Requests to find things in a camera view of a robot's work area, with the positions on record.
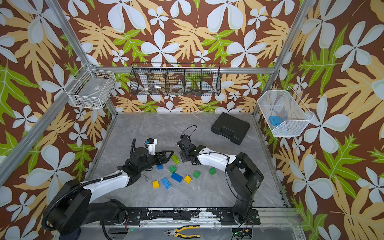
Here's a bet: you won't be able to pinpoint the lime green long brick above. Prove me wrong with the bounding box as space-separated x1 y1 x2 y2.
172 155 180 165

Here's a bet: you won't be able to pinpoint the white wire basket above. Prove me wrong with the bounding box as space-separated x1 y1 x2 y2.
65 64 116 110
258 87 315 138

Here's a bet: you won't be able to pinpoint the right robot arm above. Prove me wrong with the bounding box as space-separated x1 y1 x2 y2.
177 135 264 224

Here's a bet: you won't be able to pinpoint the green square brick left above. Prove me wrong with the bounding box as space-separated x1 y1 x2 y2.
169 166 177 174

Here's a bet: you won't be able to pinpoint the green square brick right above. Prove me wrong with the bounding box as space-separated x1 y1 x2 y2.
209 167 216 176

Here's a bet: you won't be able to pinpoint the white wire basket right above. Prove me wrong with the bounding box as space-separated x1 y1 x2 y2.
258 87 315 138

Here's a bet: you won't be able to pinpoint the black wire basket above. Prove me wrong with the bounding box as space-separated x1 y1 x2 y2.
129 63 222 96

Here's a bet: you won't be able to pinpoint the dark blue long brick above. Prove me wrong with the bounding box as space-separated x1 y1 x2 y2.
171 173 183 183

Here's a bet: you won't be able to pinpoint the blue object in basket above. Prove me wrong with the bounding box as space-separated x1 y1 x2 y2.
269 116 283 127

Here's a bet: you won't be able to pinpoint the light blue long brick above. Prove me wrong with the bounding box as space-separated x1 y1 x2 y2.
161 178 172 190

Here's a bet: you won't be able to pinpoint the small electronics board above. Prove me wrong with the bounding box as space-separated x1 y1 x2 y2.
231 228 253 240

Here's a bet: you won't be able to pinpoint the yellow square brick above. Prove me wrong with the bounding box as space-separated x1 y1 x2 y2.
184 175 192 184
152 181 160 189

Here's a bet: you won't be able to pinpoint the silver combination wrench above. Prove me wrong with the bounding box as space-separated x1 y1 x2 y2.
141 172 150 182

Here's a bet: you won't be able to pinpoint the yellow handled pliers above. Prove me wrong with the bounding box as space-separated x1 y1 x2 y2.
163 224 201 239

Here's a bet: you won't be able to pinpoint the yellow square brick left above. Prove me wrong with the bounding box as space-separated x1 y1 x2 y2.
152 181 160 189

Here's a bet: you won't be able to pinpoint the green square brick middle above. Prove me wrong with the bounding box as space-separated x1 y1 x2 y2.
193 171 201 179

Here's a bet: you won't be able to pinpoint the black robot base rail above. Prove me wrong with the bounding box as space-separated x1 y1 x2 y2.
108 207 261 227

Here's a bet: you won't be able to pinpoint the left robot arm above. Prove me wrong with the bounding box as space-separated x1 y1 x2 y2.
42 139 174 236

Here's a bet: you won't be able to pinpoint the green square brick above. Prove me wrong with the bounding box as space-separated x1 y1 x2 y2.
209 167 216 176
169 166 177 174
193 171 201 179

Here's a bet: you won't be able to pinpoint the black plastic tool case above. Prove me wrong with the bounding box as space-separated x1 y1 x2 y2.
211 113 251 145

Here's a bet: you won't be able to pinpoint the yellow square brick middle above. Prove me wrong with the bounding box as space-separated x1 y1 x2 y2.
184 175 192 184

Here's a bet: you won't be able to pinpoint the white wire basket left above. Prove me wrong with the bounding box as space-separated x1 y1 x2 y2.
65 64 116 110

